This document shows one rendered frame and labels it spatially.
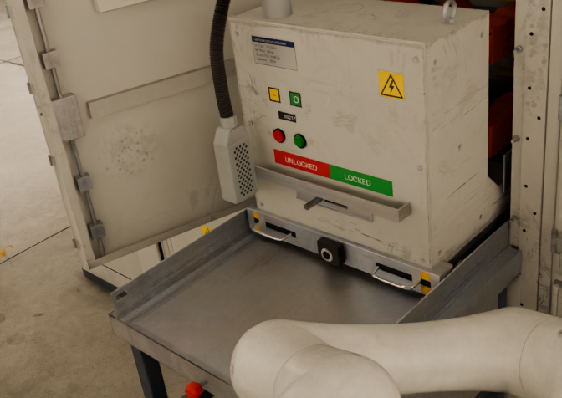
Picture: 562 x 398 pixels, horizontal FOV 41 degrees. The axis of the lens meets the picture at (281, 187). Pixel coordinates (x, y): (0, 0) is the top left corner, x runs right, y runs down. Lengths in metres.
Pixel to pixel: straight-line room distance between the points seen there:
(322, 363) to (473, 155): 0.84
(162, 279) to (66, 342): 1.45
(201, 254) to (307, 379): 0.99
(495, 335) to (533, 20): 0.65
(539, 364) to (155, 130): 1.09
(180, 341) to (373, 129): 0.58
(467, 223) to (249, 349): 0.79
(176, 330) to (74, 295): 1.82
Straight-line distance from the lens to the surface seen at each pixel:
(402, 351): 1.03
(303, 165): 1.64
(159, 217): 1.93
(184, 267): 1.75
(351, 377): 0.80
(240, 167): 1.65
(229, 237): 1.82
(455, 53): 1.43
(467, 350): 1.10
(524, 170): 1.65
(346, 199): 1.53
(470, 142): 1.55
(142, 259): 2.93
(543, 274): 1.76
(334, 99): 1.50
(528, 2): 1.52
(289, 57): 1.54
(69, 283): 3.48
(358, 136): 1.50
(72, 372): 2.97
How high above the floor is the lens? 1.80
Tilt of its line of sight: 28 degrees down
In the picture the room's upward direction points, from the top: 8 degrees counter-clockwise
